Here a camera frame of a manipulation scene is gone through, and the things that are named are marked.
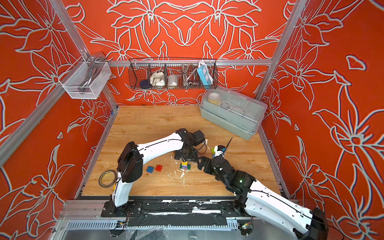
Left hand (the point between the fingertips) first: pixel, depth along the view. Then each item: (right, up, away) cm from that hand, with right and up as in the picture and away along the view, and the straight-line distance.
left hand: (190, 159), depth 84 cm
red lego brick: (-18, -6, +2) cm, 19 cm away
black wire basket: (-14, +54, +17) cm, 59 cm away
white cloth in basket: (-21, +49, +9) cm, 54 cm away
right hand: (+4, +1, -9) cm, 10 cm away
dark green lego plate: (-1, -5, +1) cm, 5 cm away
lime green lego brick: (+11, +8, -13) cm, 18 cm away
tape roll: (-48, -11, 0) cm, 49 cm away
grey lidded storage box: (+27, +27, +6) cm, 39 cm away
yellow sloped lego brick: (-3, -2, -3) cm, 5 cm away
